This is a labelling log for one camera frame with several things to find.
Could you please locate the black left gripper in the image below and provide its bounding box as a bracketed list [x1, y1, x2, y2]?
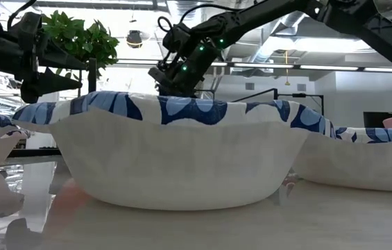
[6, 12, 88, 104]

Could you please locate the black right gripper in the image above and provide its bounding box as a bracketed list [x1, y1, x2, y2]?
[148, 22, 226, 98]

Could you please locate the green leafy potted tree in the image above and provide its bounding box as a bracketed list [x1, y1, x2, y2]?
[41, 10, 120, 98]

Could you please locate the black ceiling dome fixture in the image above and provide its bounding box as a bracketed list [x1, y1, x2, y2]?
[126, 30, 144, 49]

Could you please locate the black wall monitor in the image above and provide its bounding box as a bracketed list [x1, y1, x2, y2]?
[363, 111, 392, 128]

